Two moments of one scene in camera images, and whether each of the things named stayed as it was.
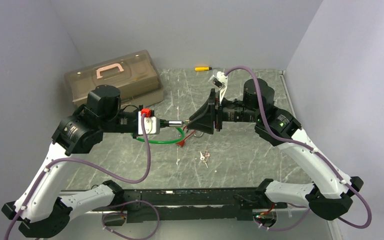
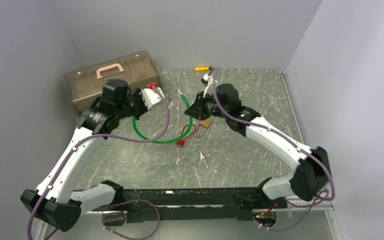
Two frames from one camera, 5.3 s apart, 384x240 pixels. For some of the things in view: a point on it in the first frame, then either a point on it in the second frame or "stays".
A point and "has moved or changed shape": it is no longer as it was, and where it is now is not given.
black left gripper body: (124, 121) to (136, 106)
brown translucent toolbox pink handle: (135, 74) stays
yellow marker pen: (203, 68) stays
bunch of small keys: (205, 157) stays
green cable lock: (178, 124) has moved or changed shape
